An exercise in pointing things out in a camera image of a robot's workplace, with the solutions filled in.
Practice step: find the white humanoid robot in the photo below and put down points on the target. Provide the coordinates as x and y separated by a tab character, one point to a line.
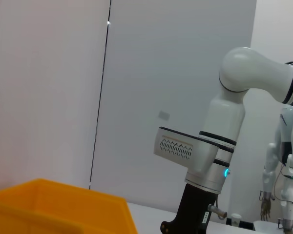
288	158

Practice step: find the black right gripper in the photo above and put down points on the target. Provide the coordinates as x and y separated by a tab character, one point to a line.
193	212

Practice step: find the low black box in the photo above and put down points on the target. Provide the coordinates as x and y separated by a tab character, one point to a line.
246	224

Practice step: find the yellow plastic bin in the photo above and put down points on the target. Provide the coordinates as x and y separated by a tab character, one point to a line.
63	207

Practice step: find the white paper cup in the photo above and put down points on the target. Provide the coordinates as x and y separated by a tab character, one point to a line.
236	219

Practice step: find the grey wall sticker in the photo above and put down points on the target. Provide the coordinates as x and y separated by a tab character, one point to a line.
164	115

